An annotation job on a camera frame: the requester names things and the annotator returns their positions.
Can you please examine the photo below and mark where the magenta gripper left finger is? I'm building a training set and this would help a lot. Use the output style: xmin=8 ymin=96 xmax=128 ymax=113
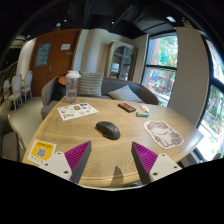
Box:
xmin=40 ymin=141 xmax=91 ymax=184

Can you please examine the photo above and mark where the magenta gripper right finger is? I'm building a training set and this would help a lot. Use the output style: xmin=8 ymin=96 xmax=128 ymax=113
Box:
xmin=131 ymin=142 xmax=181 ymax=185

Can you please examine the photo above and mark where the black computer mouse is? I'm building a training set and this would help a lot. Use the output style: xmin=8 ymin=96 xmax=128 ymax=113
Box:
xmin=96 ymin=121 xmax=120 ymax=140

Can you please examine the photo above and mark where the yellow QR code card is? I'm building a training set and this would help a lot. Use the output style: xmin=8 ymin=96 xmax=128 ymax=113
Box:
xmin=27 ymin=140 xmax=56 ymax=165

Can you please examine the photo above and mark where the white sticker sheet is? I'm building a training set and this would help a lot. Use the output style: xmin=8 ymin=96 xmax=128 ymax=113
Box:
xmin=57 ymin=103 xmax=97 ymax=121

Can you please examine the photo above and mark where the green small box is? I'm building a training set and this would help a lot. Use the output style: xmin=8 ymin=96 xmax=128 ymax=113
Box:
xmin=136 ymin=112 xmax=149 ymax=117

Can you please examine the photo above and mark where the wooden chair beside table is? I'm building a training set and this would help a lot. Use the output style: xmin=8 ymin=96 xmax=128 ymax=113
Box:
xmin=7 ymin=114 xmax=27 ymax=155

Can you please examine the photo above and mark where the pink white eraser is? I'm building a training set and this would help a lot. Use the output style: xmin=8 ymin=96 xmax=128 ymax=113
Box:
xmin=140 ymin=104 xmax=149 ymax=113

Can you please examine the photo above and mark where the black red phone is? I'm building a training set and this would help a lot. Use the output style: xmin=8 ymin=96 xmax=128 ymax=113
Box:
xmin=118 ymin=103 xmax=136 ymax=113

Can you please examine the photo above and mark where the black bag on sofa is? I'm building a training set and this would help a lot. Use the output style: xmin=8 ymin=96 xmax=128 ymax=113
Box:
xmin=51 ymin=81 xmax=66 ymax=101

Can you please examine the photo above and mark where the grey sofa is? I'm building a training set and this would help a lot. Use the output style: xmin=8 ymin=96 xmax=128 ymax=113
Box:
xmin=41 ymin=76 xmax=159 ymax=118

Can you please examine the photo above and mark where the striped grey flat cushion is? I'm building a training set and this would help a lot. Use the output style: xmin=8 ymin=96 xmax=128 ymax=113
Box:
xmin=108 ymin=85 xmax=142 ymax=103

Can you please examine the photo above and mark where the clear plastic water bottle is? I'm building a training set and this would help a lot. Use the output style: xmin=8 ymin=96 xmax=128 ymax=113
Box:
xmin=66 ymin=71 xmax=81 ymax=103

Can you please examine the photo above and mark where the white dining chair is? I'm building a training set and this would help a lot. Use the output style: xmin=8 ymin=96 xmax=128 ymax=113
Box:
xmin=7 ymin=74 xmax=22 ymax=109
xmin=21 ymin=71 xmax=33 ymax=99

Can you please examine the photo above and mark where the glass door cabinet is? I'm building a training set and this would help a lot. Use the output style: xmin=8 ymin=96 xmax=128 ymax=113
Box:
xmin=104 ymin=40 xmax=137 ymax=81

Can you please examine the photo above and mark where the blue wall poster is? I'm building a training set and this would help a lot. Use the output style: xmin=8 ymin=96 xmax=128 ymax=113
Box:
xmin=35 ymin=42 xmax=51 ymax=67

